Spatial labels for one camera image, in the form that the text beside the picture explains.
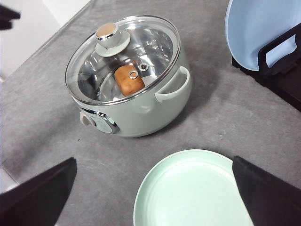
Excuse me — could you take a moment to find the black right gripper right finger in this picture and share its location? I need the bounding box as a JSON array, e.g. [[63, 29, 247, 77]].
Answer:
[[232, 155, 301, 226]]

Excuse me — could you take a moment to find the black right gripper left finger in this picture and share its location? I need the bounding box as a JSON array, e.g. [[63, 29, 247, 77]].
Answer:
[[0, 157, 77, 226]]

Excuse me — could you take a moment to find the green plate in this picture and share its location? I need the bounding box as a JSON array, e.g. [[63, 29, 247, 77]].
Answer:
[[134, 149, 254, 226]]

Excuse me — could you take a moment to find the glass steamer lid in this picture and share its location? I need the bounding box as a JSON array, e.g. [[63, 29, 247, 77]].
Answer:
[[64, 16, 181, 106]]

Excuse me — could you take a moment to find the brown potato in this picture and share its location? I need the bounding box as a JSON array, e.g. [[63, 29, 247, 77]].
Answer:
[[114, 61, 145, 96]]

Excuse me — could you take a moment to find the black plate rack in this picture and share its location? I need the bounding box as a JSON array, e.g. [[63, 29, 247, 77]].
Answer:
[[232, 23, 301, 111]]

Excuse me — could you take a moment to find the green electric steamer pot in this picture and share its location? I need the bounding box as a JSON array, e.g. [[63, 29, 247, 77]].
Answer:
[[65, 15, 191, 137]]

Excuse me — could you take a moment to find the blue plate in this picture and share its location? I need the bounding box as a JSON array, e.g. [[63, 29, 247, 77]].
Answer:
[[225, 0, 301, 71]]

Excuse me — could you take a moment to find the grey table cloth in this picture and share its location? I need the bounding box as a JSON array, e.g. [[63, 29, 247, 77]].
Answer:
[[0, 0, 301, 226]]

